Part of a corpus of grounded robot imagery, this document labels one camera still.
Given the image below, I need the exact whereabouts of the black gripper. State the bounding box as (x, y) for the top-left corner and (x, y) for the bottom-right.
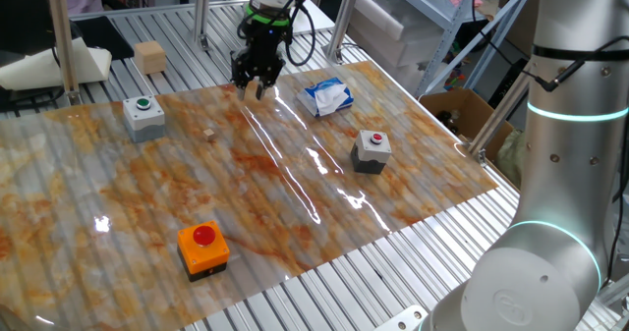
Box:
(230, 24), (291, 101)

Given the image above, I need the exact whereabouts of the blue tissue pack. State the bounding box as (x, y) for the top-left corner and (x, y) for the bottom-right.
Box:
(297, 77), (355, 119)

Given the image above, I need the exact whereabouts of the large wooden cube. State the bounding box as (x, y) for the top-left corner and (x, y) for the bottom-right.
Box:
(133, 39), (168, 76)

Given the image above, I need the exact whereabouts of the white box green button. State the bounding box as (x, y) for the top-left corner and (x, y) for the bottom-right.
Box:
(122, 94), (167, 144)

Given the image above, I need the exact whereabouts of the white box red button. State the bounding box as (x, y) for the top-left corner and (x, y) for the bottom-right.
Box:
(350, 129), (393, 176)

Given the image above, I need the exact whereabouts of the white foam box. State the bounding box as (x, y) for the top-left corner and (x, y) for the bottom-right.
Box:
(351, 0), (446, 80)

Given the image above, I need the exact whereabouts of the marble pattern plastic mat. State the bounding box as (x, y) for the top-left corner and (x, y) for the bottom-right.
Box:
(0, 59), (500, 331)

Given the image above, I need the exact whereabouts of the black pad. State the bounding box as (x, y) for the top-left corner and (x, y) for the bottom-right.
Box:
(72, 15), (136, 61)

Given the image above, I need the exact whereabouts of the orange emergency stop button box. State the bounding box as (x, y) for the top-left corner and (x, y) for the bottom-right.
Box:
(176, 220), (231, 283)

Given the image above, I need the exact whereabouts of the cardboard box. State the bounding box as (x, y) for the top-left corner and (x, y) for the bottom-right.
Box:
(418, 87), (515, 163)

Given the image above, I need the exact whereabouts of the grey metal shelf rack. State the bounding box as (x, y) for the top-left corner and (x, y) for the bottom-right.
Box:
(377, 0), (540, 99)

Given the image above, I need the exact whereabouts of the black monitor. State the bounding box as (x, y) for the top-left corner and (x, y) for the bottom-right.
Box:
(0, 0), (65, 57)

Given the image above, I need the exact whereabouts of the aluminium brace bar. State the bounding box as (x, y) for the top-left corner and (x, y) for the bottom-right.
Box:
(461, 73), (535, 168)

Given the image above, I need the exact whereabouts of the pale green bag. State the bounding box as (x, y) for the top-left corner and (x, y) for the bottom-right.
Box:
(494, 128), (528, 190)

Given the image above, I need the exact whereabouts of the green flange ring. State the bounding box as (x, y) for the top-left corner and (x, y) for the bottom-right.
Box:
(245, 4), (292, 28)

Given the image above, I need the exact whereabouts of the black camera cable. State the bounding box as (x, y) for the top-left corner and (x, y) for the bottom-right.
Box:
(284, 1), (317, 68)

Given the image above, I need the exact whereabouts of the aluminium upright post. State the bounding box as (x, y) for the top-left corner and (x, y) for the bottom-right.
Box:
(193, 0), (211, 51)

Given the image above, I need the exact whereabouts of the slanted aluminium post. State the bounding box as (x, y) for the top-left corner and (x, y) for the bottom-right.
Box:
(321, 0), (365, 66)

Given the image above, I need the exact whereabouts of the tan vertical post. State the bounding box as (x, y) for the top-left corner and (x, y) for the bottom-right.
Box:
(42, 0), (84, 107)

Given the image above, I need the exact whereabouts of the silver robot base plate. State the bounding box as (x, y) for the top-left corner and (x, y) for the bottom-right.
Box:
(373, 304), (429, 331)

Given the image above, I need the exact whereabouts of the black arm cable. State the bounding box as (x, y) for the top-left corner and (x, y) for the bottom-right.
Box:
(533, 58), (587, 93)

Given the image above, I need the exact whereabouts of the black cable strap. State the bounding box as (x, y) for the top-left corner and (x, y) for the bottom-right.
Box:
(530, 43), (629, 62)

